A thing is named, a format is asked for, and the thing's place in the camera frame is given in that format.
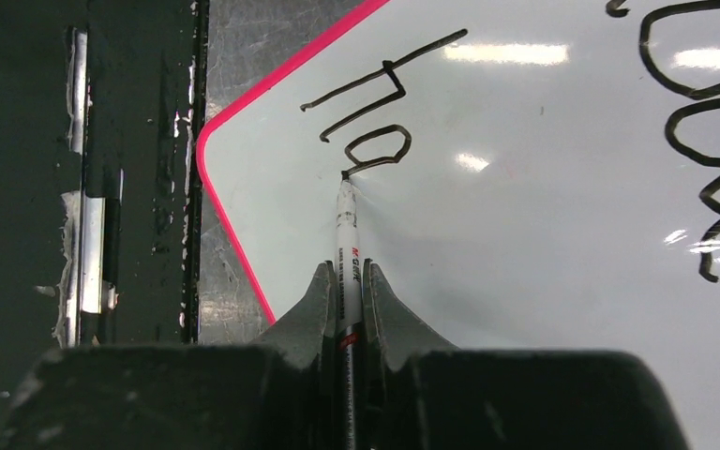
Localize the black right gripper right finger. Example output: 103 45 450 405
363 262 688 449

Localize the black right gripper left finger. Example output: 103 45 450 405
0 262 337 449

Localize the white black marker pen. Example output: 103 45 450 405
336 171 363 449

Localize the pink framed whiteboard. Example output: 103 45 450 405
197 1 720 449

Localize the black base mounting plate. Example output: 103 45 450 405
0 1 209 427

